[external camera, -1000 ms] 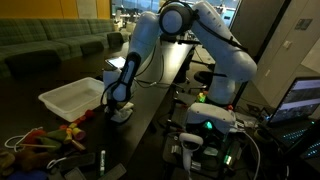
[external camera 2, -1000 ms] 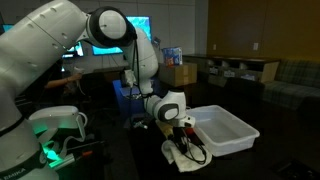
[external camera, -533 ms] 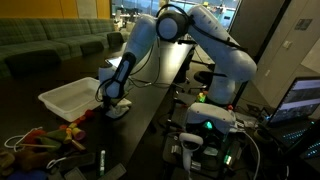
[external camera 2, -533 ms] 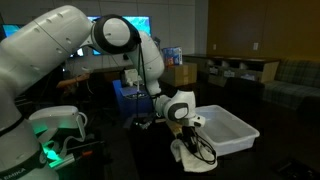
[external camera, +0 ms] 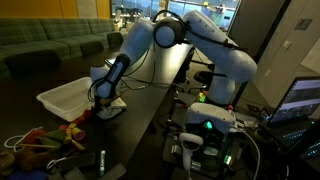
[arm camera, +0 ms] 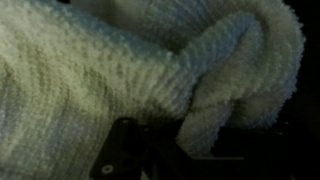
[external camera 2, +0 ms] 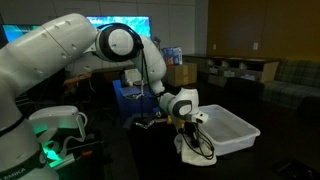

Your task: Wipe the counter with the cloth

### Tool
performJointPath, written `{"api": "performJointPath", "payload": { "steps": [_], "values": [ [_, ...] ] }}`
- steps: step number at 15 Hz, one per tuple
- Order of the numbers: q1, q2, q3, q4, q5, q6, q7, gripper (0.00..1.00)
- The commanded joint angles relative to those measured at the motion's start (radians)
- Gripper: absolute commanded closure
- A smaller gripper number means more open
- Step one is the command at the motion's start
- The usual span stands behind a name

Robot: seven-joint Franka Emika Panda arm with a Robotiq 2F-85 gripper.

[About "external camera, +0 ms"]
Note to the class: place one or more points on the white light switch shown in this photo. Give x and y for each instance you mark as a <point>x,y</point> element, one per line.
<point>287,44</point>

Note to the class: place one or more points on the black office chair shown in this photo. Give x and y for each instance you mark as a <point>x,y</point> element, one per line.
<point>205,78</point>

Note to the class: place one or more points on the open laptop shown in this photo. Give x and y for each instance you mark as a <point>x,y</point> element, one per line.
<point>300,96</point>

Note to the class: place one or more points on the black control box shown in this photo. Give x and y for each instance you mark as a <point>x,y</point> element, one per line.
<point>220,156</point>

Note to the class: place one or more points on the tablet with lit screen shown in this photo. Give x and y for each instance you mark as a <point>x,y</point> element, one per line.
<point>110,62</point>

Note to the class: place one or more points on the green felt toy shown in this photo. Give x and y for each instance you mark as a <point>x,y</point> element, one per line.
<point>55,135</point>

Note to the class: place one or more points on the brown plush toy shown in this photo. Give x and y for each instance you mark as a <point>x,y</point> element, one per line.
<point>23,160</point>

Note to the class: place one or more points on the thin wooden stick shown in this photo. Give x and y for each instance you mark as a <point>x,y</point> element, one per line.
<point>36,145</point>

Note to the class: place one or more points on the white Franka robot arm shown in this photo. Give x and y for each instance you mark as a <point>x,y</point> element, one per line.
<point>230,60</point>

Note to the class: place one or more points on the green yellow small toy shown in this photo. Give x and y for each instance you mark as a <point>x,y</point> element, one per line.
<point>202,97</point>

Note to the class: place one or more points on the grey wall sign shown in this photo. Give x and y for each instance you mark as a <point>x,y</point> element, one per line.
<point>303,24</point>

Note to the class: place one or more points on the red soft toy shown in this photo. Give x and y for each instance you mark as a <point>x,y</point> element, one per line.
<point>33,135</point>

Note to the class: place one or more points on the white plastic bin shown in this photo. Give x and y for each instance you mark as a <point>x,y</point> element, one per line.
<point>66,100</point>

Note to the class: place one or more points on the black rectangular block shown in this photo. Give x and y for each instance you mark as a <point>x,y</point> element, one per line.
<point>113,172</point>
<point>80,161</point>
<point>75,174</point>

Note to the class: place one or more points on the white terry cloth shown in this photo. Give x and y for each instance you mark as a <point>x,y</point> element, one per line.
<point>115,110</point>

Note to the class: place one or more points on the blue bean bag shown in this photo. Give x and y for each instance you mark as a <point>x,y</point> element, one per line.
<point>23,176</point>

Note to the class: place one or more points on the white VR headset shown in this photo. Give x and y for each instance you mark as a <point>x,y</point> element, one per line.
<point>210,115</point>

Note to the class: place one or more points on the dark ottoman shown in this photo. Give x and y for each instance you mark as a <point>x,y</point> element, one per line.
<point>91,47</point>

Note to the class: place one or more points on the red orange small toy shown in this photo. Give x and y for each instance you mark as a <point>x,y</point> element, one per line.
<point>81,116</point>

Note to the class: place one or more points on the green plaid sofa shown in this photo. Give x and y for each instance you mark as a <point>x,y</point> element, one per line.
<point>26,33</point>

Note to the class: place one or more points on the yellow pink cylinder toy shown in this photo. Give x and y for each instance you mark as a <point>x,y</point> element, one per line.
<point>78,133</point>

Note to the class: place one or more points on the white green marker pen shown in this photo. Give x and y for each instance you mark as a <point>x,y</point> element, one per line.
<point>102,163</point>

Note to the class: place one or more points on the white VR controller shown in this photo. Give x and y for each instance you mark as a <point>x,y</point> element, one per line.
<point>190,146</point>

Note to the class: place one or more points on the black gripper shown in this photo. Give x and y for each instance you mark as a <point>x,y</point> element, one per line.
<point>101,104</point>

